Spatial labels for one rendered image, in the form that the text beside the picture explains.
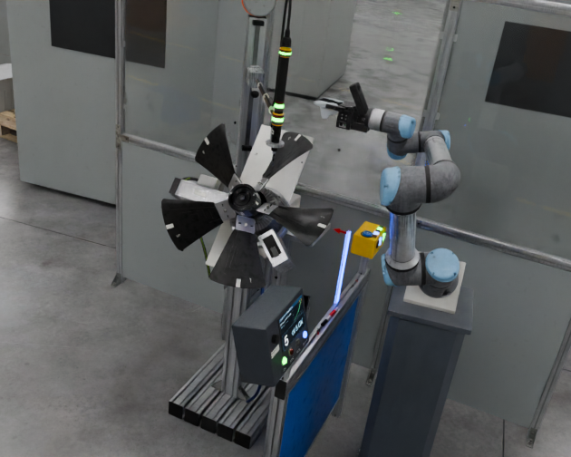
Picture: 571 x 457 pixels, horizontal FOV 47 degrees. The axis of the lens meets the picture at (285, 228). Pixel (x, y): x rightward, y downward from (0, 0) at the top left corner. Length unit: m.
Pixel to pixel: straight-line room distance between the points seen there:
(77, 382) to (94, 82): 2.25
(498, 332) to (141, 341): 1.91
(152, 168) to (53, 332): 1.07
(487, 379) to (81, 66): 3.37
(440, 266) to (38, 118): 3.69
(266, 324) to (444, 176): 0.69
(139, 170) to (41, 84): 1.56
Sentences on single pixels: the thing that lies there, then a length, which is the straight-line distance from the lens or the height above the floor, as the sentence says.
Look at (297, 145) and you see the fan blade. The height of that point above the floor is 1.42.
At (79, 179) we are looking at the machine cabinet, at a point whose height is 0.20.
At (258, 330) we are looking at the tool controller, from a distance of 1.81.
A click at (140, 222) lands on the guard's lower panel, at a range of 3.99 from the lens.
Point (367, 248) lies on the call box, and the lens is 2.77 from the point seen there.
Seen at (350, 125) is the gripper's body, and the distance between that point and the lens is 2.35.
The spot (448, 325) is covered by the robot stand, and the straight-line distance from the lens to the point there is 2.45.
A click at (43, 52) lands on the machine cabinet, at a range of 5.11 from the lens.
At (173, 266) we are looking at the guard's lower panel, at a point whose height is 0.26.
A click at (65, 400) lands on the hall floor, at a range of 3.47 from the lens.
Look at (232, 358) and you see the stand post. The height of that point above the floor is 0.31.
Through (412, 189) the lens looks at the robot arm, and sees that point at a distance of 1.98.
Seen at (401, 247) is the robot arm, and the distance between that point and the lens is 2.20.
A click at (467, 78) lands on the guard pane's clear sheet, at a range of 2.98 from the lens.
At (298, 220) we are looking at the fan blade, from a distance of 2.54.
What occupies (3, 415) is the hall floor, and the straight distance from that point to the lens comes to 3.44.
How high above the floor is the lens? 2.31
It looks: 27 degrees down
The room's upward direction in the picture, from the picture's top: 7 degrees clockwise
